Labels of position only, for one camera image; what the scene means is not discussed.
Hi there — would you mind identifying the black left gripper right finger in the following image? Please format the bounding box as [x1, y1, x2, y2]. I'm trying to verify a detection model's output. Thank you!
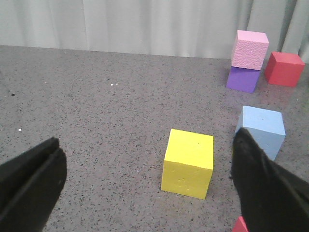
[231, 128, 309, 232]

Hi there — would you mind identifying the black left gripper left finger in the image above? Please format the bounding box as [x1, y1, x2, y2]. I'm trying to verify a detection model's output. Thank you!
[0, 137, 67, 232]

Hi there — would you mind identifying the light blue foam cube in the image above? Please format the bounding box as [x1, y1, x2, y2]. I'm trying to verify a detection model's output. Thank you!
[235, 106, 286, 160]

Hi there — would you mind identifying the large red foam cube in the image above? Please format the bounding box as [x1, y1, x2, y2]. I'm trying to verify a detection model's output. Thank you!
[232, 216, 249, 232]

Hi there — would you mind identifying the yellow foam cube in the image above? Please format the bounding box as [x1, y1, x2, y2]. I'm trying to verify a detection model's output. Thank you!
[161, 129, 214, 200]

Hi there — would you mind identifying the purple foam cube under pink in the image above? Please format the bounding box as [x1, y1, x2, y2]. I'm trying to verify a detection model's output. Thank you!
[226, 66, 260, 93]

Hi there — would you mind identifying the small red foam cube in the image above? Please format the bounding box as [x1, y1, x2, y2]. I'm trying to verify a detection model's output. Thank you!
[264, 51, 305, 87]

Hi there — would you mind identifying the grey-green curtain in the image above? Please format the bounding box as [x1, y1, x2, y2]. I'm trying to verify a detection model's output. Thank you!
[0, 0, 309, 62]

